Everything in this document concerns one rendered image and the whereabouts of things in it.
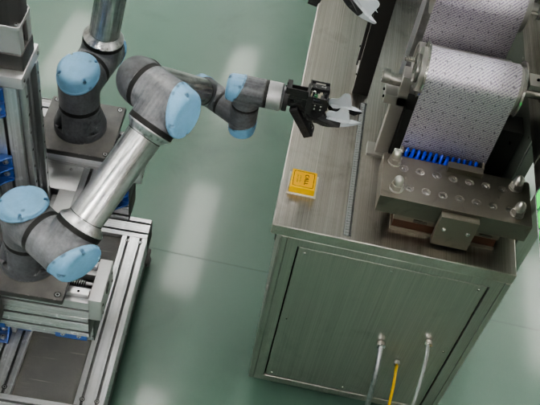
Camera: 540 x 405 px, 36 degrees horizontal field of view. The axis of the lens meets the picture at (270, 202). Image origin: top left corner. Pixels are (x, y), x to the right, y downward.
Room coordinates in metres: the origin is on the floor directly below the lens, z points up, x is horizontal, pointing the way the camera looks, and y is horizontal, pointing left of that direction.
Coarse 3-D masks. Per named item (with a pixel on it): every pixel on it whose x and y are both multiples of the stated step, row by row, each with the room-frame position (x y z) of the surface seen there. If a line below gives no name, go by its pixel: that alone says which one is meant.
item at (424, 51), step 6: (426, 48) 1.73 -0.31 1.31; (426, 54) 1.71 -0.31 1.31; (426, 60) 1.69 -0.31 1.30; (420, 72) 1.67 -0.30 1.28; (522, 72) 1.72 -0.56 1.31; (420, 78) 1.67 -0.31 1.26; (522, 78) 1.70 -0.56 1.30; (414, 84) 1.70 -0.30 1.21; (420, 84) 1.67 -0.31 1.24; (522, 84) 1.69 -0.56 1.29; (414, 90) 1.69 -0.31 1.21; (516, 102) 1.67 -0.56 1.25
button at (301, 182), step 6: (294, 174) 1.57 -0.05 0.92; (300, 174) 1.58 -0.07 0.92; (306, 174) 1.58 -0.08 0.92; (312, 174) 1.59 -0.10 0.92; (294, 180) 1.55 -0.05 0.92; (300, 180) 1.56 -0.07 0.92; (306, 180) 1.56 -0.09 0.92; (312, 180) 1.57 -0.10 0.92; (294, 186) 1.53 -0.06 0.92; (300, 186) 1.53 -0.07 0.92; (306, 186) 1.54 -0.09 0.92; (312, 186) 1.54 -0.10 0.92; (294, 192) 1.53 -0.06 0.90; (300, 192) 1.53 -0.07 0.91; (306, 192) 1.53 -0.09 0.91; (312, 192) 1.53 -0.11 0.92
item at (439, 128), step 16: (416, 112) 1.66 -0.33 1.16; (432, 112) 1.66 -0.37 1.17; (448, 112) 1.66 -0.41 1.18; (464, 112) 1.66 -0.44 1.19; (480, 112) 1.66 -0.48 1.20; (416, 128) 1.66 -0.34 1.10; (432, 128) 1.66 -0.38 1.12; (448, 128) 1.66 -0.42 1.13; (464, 128) 1.66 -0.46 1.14; (480, 128) 1.66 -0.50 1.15; (496, 128) 1.66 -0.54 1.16; (416, 144) 1.66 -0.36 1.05; (432, 144) 1.66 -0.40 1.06; (448, 144) 1.66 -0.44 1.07; (464, 144) 1.66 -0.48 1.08; (480, 144) 1.66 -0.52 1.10; (480, 160) 1.66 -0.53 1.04
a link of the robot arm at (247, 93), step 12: (228, 84) 1.64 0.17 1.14; (240, 84) 1.64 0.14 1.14; (252, 84) 1.65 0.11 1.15; (264, 84) 1.66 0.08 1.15; (228, 96) 1.63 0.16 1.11; (240, 96) 1.63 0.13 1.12; (252, 96) 1.63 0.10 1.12; (264, 96) 1.63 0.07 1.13; (240, 108) 1.63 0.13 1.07; (252, 108) 1.64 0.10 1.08
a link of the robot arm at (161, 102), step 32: (128, 96) 1.39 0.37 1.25; (160, 96) 1.36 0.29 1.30; (192, 96) 1.39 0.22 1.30; (128, 128) 1.33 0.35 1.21; (160, 128) 1.32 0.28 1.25; (192, 128) 1.38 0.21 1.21; (128, 160) 1.27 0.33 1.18; (96, 192) 1.20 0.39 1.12; (64, 224) 1.14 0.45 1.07; (96, 224) 1.16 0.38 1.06; (32, 256) 1.10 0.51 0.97; (64, 256) 1.07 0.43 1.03; (96, 256) 1.12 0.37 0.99
